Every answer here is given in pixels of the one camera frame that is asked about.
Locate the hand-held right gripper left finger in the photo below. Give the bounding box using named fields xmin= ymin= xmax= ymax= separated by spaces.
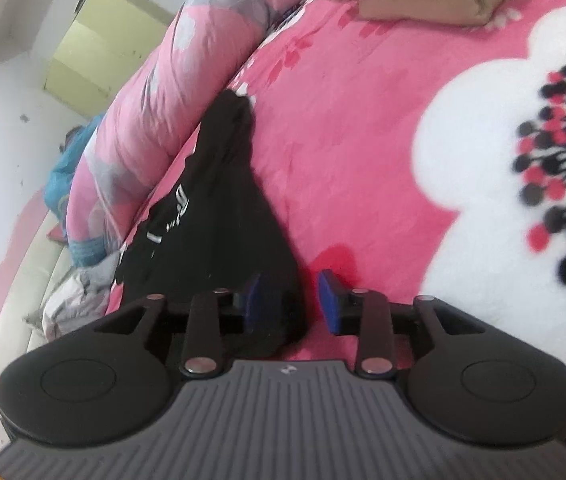
xmin=94 ymin=272 xmax=275 ymax=377

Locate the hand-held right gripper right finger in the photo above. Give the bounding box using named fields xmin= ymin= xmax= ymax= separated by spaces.
xmin=317 ymin=270 xmax=484 ymax=378

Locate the black T-shirt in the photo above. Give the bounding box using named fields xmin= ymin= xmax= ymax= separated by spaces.
xmin=116 ymin=89 xmax=314 ymax=361

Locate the pink floral blanket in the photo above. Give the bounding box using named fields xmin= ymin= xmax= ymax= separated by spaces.
xmin=103 ymin=0 xmax=566 ymax=411

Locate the white garment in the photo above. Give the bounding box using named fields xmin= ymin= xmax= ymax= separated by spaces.
xmin=26 ymin=270 xmax=94 ymax=341

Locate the pink grey floral quilt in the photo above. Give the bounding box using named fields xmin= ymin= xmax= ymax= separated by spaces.
xmin=66 ymin=0 xmax=314 ymax=266

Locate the teal patterned pillow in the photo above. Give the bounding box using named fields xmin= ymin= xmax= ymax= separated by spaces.
xmin=46 ymin=125 xmax=109 ymax=268

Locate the pink and cream headboard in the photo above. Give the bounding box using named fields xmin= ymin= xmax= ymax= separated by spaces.
xmin=0 ymin=192 xmax=71 ymax=388

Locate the yellow-green wardrobe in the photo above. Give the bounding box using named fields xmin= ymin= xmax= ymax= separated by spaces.
xmin=46 ymin=0 xmax=174 ymax=121

